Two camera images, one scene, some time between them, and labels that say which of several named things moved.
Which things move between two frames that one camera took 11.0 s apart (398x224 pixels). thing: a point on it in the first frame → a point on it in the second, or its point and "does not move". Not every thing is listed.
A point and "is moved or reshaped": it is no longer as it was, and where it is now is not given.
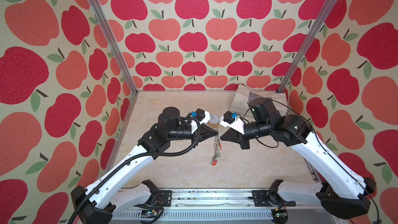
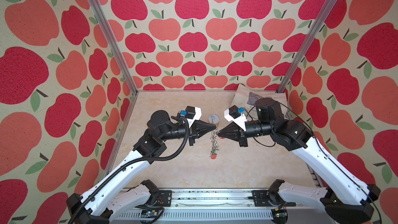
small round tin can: x=213 y=122 does not move
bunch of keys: x=217 y=147 is moved or reshaped
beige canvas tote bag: x=239 y=102 does not move
